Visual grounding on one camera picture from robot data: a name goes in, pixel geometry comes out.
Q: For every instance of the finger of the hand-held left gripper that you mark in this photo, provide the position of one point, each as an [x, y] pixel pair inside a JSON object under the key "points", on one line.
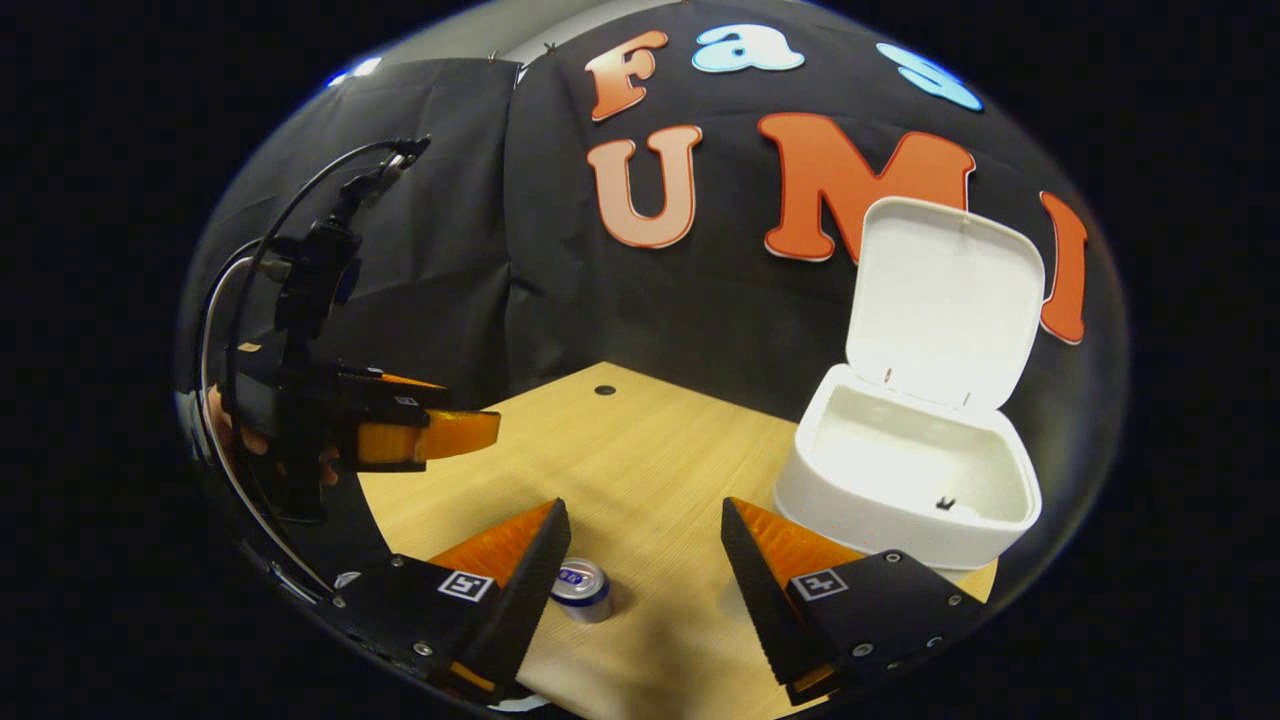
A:
{"points": [[450, 435], [385, 392]]}

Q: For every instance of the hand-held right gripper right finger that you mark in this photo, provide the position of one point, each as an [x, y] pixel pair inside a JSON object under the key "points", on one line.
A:
{"points": [[760, 600]]}

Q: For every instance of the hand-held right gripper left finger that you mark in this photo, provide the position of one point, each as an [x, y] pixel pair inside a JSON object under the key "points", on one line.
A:
{"points": [[530, 590]]}

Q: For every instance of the blue pop can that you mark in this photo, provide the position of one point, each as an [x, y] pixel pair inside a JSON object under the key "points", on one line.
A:
{"points": [[585, 595]]}

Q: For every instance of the white desktop garbage bin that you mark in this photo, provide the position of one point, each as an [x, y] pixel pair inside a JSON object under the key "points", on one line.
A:
{"points": [[940, 300]]}

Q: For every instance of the wooden desktop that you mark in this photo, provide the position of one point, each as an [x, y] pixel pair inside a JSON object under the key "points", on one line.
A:
{"points": [[650, 460]]}

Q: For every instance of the black backdrop cloth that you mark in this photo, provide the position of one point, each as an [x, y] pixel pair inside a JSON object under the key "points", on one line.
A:
{"points": [[560, 300]]}

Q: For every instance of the row of black cloth clips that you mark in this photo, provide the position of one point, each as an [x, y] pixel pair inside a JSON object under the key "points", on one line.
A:
{"points": [[548, 47]]}

